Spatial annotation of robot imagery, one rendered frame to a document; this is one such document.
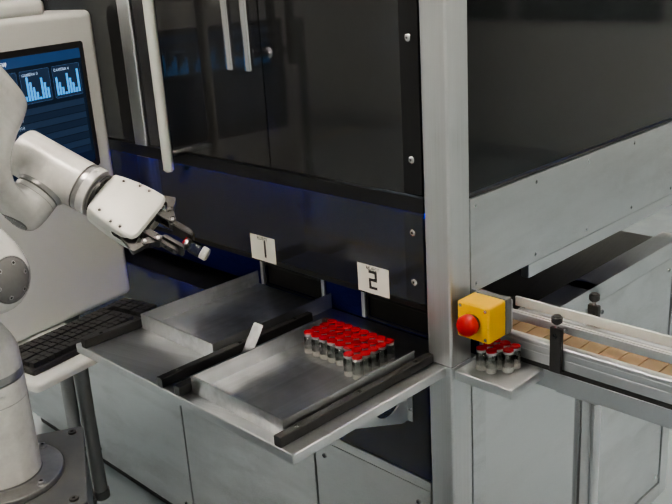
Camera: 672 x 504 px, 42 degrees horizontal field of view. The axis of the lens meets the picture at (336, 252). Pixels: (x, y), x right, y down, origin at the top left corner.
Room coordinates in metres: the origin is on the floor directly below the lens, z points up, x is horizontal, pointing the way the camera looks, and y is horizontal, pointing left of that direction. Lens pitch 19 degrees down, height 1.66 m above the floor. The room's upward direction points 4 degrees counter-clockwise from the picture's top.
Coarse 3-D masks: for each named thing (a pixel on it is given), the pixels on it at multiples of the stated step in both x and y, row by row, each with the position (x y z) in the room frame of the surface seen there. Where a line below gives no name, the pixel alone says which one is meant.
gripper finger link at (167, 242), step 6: (144, 240) 1.38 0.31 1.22; (150, 240) 1.38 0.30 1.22; (162, 240) 1.38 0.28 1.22; (168, 240) 1.38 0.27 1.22; (174, 240) 1.38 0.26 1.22; (150, 246) 1.38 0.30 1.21; (156, 246) 1.39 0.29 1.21; (162, 246) 1.39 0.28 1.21; (168, 246) 1.38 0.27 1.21; (174, 246) 1.38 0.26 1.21; (180, 246) 1.37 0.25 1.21; (174, 252) 1.38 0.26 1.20; (180, 252) 1.39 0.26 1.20
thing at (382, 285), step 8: (360, 264) 1.69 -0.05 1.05; (360, 272) 1.69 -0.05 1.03; (368, 272) 1.67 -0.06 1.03; (384, 272) 1.64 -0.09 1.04; (360, 280) 1.69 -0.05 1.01; (368, 280) 1.67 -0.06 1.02; (384, 280) 1.64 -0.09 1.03; (360, 288) 1.69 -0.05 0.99; (368, 288) 1.68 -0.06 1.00; (384, 288) 1.64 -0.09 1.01; (384, 296) 1.64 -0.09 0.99
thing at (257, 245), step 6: (252, 234) 1.93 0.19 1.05; (252, 240) 1.94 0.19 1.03; (258, 240) 1.92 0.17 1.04; (264, 240) 1.90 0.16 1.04; (270, 240) 1.89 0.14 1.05; (252, 246) 1.94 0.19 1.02; (258, 246) 1.92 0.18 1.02; (270, 246) 1.89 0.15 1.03; (252, 252) 1.94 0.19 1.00; (258, 252) 1.92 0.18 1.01; (270, 252) 1.89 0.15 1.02; (258, 258) 1.92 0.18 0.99; (264, 258) 1.91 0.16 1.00; (270, 258) 1.89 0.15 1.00; (276, 264) 1.88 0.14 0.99
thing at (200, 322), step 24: (216, 288) 1.97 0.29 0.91; (240, 288) 2.02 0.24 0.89; (264, 288) 2.02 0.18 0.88; (144, 312) 1.83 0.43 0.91; (168, 312) 1.87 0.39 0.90; (192, 312) 1.89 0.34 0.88; (216, 312) 1.88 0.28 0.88; (240, 312) 1.87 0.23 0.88; (264, 312) 1.87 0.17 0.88; (288, 312) 1.78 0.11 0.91; (312, 312) 1.83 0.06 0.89; (168, 336) 1.75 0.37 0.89; (192, 336) 1.69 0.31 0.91; (216, 336) 1.75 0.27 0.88; (240, 336) 1.69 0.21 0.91
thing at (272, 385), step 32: (320, 320) 1.73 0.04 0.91; (256, 352) 1.61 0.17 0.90; (288, 352) 1.65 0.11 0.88; (192, 384) 1.50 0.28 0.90; (224, 384) 1.52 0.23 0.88; (256, 384) 1.51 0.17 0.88; (288, 384) 1.50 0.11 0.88; (320, 384) 1.50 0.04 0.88; (352, 384) 1.43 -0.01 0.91; (256, 416) 1.36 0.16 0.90; (288, 416) 1.32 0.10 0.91
